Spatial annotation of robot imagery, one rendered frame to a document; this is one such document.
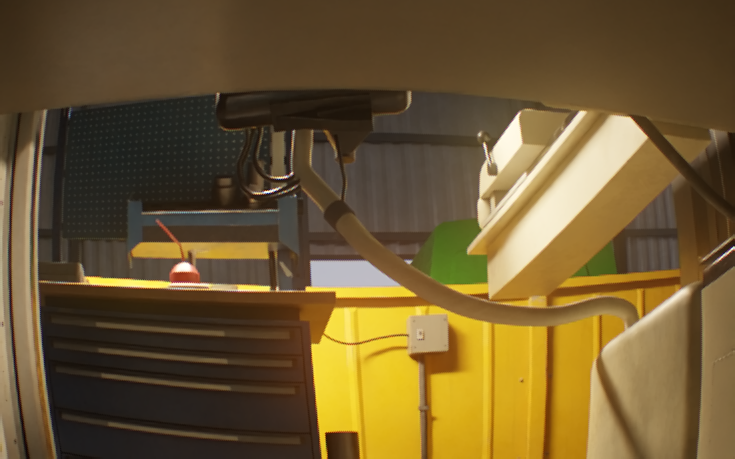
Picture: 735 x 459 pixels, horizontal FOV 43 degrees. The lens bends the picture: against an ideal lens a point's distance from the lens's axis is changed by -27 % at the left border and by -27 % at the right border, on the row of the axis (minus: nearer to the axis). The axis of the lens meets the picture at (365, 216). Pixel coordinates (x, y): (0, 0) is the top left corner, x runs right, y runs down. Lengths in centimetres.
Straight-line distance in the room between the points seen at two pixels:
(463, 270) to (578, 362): 145
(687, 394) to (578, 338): 274
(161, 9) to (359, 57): 16
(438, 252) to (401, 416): 167
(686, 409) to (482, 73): 83
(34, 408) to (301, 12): 74
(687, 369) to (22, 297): 94
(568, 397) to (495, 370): 35
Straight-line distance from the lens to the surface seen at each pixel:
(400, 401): 394
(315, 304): 275
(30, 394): 126
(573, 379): 414
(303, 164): 206
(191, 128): 341
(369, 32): 68
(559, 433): 410
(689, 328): 148
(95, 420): 270
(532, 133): 303
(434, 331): 395
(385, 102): 204
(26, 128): 135
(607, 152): 243
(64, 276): 283
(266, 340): 273
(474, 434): 399
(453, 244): 550
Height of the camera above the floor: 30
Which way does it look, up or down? 17 degrees up
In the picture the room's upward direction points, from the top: 3 degrees counter-clockwise
